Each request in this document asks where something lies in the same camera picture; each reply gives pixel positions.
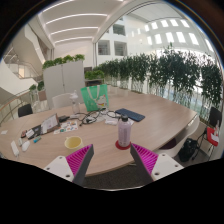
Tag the white paper sheet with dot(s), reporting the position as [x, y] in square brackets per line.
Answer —
[3, 132]

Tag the purple drink bottle black cap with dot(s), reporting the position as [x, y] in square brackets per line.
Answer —
[124, 133]

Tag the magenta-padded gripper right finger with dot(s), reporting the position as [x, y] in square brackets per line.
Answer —
[146, 160]

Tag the black chair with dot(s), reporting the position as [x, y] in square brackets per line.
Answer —
[215, 116]
[25, 110]

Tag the colourful sticker sheet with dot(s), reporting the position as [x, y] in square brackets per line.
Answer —
[66, 127]

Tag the white cabinet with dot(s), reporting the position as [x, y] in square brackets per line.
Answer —
[63, 83]

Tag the black power adapter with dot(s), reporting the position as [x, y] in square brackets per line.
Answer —
[63, 118]

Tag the flat round red coaster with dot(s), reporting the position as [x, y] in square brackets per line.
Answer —
[117, 146]

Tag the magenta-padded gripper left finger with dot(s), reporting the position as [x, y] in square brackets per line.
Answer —
[79, 159]

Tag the dark blue keyboard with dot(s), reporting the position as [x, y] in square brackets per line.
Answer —
[130, 115]

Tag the ceiling light strips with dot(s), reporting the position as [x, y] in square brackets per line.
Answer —
[76, 16]

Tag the green tote bag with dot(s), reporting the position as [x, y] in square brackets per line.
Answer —
[95, 98]

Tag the pale yellow mug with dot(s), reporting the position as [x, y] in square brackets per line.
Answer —
[73, 143]

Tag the small grey oval device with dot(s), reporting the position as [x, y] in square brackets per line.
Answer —
[20, 141]

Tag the white chair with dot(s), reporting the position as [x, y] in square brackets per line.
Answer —
[61, 100]
[181, 136]

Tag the row of green trees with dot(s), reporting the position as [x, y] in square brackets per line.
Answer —
[173, 73]

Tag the small red black case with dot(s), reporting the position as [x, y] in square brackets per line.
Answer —
[23, 134]

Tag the black backpack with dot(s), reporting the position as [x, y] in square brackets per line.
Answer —
[187, 150]

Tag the black folder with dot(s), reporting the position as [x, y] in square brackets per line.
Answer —
[35, 130]

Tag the planter box with plants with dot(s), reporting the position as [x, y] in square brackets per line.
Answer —
[40, 87]
[95, 75]

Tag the glass railing wooden handrail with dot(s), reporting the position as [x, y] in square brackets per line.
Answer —
[11, 103]

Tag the teal tube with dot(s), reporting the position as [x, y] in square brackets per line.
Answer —
[37, 139]

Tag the green plants atop cabinet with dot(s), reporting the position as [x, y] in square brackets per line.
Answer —
[61, 60]

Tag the clear plastic bottle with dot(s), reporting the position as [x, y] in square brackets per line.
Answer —
[75, 105]

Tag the red bag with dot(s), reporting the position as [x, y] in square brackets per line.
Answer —
[212, 136]

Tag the notebook with white paper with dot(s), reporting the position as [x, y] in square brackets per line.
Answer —
[50, 123]

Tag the white packet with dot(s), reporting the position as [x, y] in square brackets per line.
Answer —
[111, 122]

